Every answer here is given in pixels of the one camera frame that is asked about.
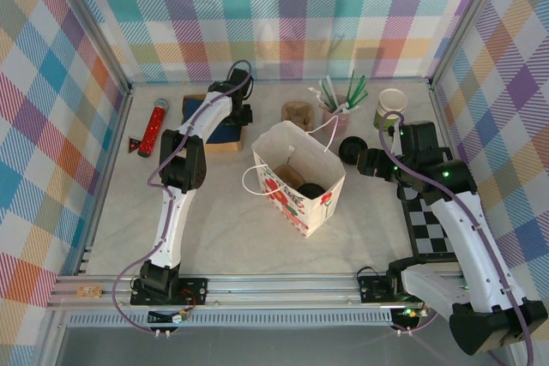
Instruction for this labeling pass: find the black silver chessboard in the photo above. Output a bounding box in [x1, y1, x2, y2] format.
[401, 147, 464, 262]

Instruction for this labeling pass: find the stack of green paper cups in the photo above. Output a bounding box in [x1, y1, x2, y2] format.
[373, 88, 408, 131]

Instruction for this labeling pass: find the red glitter toy microphone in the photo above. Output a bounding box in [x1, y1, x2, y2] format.
[137, 98, 169, 158]

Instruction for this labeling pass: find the white flower print paper bag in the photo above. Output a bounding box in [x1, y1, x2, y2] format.
[242, 119, 347, 239]

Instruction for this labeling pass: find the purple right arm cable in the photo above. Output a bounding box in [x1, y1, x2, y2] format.
[378, 110, 535, 366]

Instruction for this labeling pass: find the black plastic cup lid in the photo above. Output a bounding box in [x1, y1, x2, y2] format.
[298, 183, 326, 203]

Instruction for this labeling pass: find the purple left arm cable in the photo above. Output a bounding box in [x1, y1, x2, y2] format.
[112, 60, 253, 333]

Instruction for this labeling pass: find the aluminium frame cross rail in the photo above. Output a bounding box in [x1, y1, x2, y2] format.
[128, 77, 432, 87]

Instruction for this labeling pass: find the grey slotted cable duct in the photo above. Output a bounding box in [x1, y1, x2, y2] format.
[68, 312, 395, 329]

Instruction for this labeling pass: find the aluminium frame post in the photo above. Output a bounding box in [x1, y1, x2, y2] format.
[51, 0, 135, 93]
[428, 0, 514, 91]

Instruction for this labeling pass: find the blue napkin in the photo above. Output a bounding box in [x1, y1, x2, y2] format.
[184, 98, 241, 147]

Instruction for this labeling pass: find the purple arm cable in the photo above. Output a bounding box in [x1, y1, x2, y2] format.
[378, 110, 535, 366]
[112, 60, 253, 333]

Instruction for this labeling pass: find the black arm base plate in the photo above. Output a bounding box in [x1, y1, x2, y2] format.
[358, 271, 439, 304]
[130, 278, 209, 308]

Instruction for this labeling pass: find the aluminium mounting rail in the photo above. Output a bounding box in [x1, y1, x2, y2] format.
[46, 273, 520, 311]

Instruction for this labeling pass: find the brown pulp cup carrier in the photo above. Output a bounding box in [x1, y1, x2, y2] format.
[274, 163, 306, 189]

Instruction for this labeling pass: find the pink straw holder cup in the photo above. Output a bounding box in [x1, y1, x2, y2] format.
[321, 106, 351, 135]

